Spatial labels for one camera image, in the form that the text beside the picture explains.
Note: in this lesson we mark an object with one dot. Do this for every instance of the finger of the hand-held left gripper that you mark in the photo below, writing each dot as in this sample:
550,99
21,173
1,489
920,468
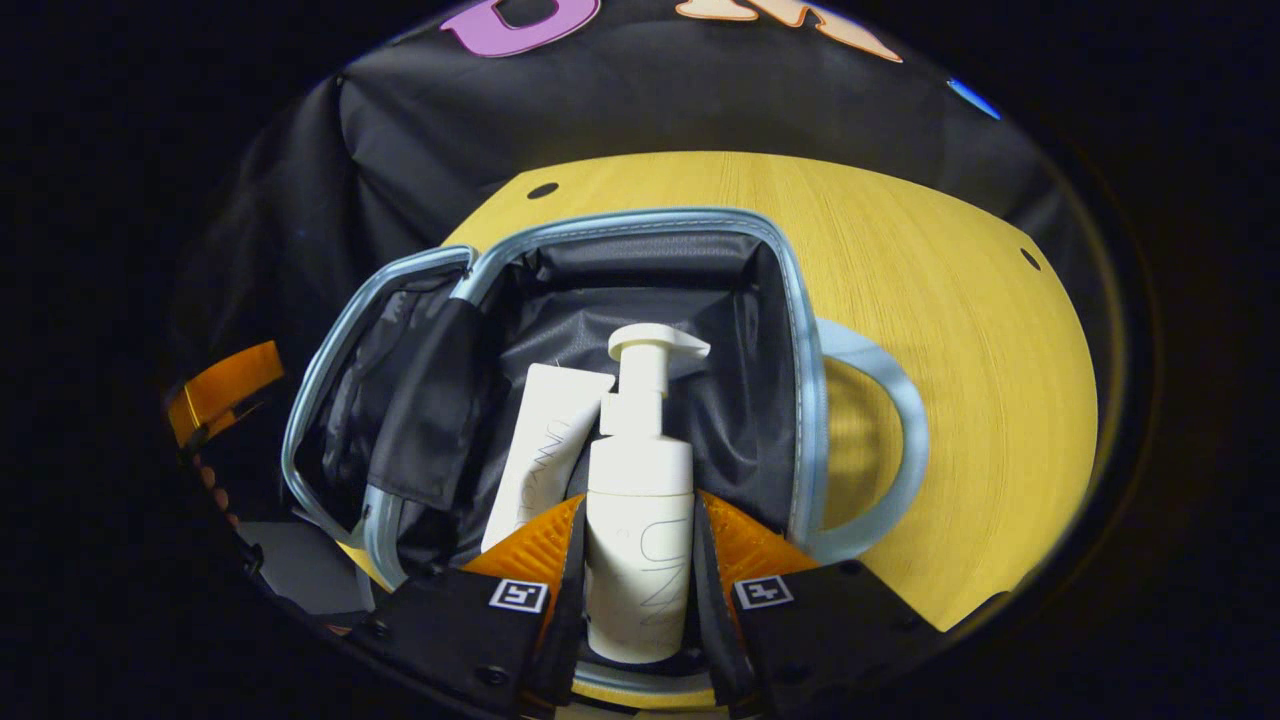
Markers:
225,390

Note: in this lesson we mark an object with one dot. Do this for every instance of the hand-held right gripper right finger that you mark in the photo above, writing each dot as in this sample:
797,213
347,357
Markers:
820,630

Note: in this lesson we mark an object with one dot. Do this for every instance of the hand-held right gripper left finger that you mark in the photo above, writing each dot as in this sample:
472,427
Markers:
460,630

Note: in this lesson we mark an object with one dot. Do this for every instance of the white skin care tube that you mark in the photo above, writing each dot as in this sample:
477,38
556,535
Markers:
545,440

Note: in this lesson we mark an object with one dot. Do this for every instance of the white pump bottle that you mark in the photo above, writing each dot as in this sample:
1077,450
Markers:
640,500

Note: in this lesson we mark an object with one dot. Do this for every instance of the light blue suitcase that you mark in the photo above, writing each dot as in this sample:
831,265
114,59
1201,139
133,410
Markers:
740,360

